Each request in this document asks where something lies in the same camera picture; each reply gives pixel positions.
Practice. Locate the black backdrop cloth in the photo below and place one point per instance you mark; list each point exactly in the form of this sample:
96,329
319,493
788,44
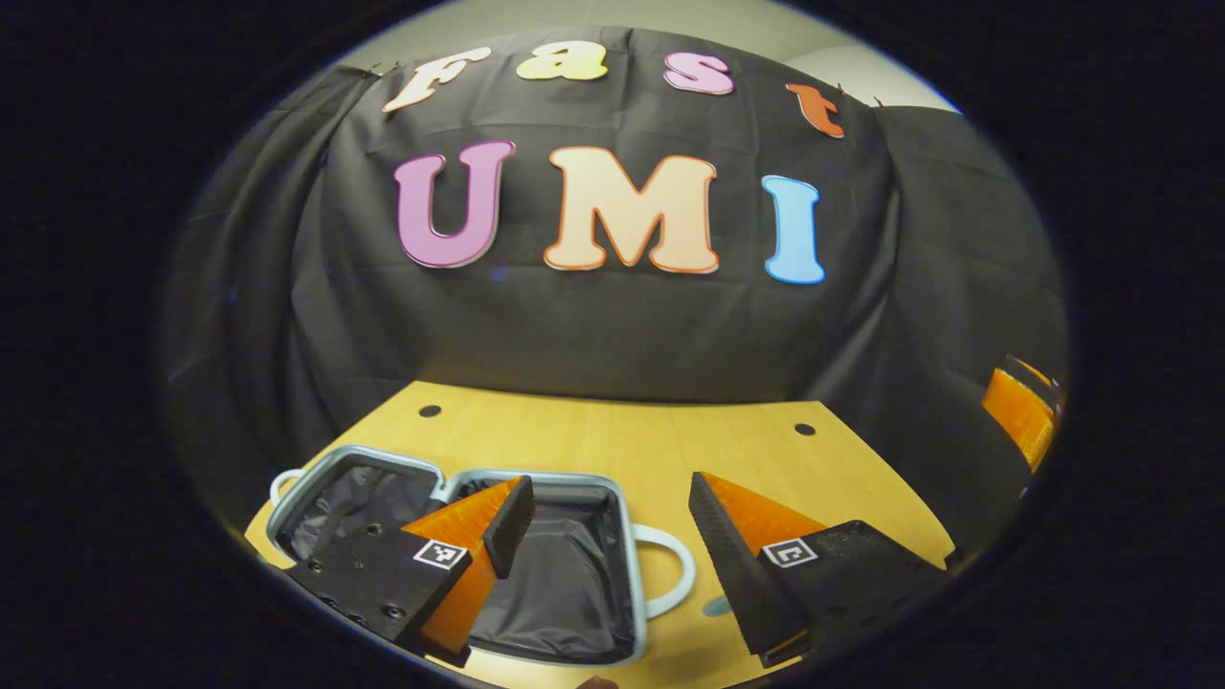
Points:
612,335

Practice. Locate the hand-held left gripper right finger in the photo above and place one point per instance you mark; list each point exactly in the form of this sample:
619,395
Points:
852,569

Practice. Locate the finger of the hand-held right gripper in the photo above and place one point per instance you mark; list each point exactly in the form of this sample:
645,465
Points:
1024,411

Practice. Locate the pale blue suitcase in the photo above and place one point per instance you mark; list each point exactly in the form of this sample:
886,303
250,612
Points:
565,584

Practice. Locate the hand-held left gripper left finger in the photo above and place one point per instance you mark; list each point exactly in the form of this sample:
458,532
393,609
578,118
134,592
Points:
373,574

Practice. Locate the teal skin care tube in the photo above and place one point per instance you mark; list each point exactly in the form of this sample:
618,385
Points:
716,606

